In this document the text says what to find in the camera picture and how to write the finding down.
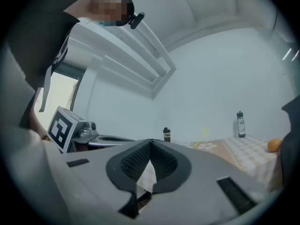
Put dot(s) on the small black bottle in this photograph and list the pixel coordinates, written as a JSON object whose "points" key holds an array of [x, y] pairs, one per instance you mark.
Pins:
{"points": [[167, 135]]}

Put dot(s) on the dark-framed bright window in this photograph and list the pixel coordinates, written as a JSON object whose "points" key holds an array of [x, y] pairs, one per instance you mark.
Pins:
{"points": [[61, 90]]}

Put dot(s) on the person's head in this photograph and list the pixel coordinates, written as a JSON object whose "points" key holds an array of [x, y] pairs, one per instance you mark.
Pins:
{"points": [[105, 6]]}

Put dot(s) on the yellow-green plastic stick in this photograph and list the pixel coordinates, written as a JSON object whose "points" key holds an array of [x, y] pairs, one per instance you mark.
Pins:
{"points": [[202, 136]]}

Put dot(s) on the white barred window frame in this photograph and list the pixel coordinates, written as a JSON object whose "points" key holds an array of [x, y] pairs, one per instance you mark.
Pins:
{"points": [[131, 55]]}

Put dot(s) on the person's left forearm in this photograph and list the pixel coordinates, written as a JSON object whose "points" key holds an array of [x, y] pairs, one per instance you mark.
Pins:
{"points": [[37, 125]]}

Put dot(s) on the person's black shirt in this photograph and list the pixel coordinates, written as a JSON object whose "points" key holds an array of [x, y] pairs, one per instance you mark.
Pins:
{"points": [[39, 36]]}

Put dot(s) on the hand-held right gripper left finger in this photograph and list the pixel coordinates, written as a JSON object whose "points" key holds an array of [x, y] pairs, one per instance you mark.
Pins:
{"points": [[117, 170]]}

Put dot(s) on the checked beige floral tablecloth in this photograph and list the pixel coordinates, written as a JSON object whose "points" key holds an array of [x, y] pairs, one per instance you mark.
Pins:
{"points": [[243, 153]]}

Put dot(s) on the tall dark labelled bottle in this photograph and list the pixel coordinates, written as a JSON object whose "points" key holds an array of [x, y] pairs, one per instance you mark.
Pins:
{"points": [[241, 125]]}

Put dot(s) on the orange fruit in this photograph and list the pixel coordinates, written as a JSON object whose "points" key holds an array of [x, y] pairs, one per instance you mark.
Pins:
{"points": [[274, 145]]}

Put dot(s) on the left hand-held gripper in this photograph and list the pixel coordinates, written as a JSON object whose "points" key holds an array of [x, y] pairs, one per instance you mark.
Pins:
{"points": [[70, 125]]}

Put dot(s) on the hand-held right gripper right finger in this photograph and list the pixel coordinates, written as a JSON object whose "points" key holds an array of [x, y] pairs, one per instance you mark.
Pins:
{"points": [[180, 170]]}

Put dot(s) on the black head-worn camera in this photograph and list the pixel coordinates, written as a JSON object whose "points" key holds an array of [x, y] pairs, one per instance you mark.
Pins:
{"points": [[136, 20]]}

